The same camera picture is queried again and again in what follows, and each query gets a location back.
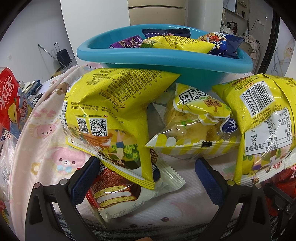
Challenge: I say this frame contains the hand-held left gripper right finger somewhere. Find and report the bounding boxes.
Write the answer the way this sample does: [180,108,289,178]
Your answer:
[195,158,271,241]

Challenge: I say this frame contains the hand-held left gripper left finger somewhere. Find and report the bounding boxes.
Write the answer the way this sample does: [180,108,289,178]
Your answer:
[24,156,102,241]

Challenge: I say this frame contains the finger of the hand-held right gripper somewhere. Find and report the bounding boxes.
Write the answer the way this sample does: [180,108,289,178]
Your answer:
[264,183,296,232]

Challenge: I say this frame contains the small yellow rice cracker packet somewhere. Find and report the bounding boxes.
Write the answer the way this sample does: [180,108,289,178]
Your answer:
[144,83,241,160]

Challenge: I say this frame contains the yellow cartoon snack bag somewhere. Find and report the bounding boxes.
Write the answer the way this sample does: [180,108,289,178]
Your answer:
[212,74,296,186]
[60,68,181,189]
[140,35,215,54]

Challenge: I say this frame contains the blue plastic basin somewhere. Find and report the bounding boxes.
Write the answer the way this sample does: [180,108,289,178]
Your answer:
[77,24,253,87]

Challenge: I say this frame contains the blue cartoon snack bag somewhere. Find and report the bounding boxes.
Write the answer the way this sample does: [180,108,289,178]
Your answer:
[198,32,245,58]

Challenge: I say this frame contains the purple milk carton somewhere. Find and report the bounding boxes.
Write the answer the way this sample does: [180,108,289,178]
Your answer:
[109,35,144,49]

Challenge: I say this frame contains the dark blue snack packet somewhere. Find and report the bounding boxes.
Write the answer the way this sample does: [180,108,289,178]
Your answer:
[142,28,191,39]

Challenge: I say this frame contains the red snack packet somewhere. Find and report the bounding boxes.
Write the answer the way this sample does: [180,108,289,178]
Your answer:
[273,162,296,217]

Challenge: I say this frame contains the red chocolate pie packet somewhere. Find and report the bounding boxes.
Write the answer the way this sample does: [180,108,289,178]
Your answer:
[85,148,185,223]

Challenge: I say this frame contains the pink printed blanket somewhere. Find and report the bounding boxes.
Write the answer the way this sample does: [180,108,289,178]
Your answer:
[9,62,278,241]

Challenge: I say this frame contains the clear plastic bag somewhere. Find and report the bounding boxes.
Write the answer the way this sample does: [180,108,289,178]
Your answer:
[0,139,16,186]

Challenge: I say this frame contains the stack of books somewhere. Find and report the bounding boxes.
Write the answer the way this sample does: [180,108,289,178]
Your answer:
[20,79,43,98]

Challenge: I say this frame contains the red iced tea bottle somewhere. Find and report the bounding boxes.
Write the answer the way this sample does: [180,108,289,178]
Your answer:
[0,67,35,139]

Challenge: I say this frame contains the black suitcase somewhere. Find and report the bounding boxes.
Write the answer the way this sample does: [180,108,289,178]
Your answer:
[54,42,71,69]

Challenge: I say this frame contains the white towel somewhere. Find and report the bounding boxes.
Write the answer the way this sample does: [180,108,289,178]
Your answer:
[245,37,260,59]

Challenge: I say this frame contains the gold refrigerator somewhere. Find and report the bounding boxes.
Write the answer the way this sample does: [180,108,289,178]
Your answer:
[128,0,187,26]

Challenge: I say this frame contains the bathroom mirror shelf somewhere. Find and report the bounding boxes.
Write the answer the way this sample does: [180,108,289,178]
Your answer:
[223,0,249,19]

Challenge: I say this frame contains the mop handle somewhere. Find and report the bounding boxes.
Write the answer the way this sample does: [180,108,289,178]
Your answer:
[38,45,65,69]

